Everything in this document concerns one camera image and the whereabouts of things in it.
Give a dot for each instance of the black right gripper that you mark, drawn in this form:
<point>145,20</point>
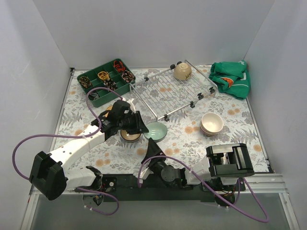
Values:
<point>155,160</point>

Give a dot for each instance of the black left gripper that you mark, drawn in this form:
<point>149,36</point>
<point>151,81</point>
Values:
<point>137,122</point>

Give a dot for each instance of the dark patterned bowl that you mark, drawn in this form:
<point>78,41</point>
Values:
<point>129,137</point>

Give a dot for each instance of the light green bowl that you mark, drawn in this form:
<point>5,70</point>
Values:
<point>157,131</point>

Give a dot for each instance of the tan bowl front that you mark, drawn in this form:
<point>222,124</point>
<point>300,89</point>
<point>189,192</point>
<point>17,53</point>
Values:
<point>108,109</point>

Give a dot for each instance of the cream embossed bowl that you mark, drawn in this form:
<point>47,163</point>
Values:
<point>212,122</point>

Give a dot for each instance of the beige bowl back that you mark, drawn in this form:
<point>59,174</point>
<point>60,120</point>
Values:
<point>182,72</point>

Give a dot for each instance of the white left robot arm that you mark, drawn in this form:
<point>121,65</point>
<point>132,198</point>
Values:
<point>51,173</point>

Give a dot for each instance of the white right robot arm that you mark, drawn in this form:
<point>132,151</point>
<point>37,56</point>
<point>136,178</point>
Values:
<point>222,164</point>

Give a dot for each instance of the dark floral roll right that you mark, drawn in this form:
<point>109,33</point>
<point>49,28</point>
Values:
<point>127,76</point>

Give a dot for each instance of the dark floral roll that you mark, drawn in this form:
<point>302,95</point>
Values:
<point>109,83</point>
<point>127,76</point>

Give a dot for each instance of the dark floral roll middle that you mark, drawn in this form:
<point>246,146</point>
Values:
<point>109,83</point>

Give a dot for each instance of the grey roll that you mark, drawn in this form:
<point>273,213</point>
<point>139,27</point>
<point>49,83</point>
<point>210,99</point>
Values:
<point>93,96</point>

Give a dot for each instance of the green compartment tray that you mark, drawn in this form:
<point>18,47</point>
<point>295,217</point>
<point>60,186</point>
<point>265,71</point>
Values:
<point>106,94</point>

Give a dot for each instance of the yellow patterned roll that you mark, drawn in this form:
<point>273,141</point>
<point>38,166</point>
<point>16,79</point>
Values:
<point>103,75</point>

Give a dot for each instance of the orange black roll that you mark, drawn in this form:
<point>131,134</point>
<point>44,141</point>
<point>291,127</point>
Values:
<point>119,66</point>

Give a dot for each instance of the dark patterned roll left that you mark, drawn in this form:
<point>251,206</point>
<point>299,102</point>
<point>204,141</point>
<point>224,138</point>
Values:
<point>85,82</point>

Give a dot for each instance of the green cloth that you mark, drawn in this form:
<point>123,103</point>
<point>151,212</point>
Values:
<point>231,78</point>

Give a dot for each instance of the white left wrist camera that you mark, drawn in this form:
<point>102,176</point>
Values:
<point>132,105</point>

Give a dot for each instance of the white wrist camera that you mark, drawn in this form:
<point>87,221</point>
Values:
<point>145,173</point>
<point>132,105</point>

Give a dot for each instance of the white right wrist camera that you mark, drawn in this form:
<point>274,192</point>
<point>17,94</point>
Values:
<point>145,173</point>

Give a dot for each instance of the metal wire dish rack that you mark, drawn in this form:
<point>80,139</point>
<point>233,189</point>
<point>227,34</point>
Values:
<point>163,95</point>

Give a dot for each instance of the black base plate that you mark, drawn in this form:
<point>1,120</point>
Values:
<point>125,188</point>

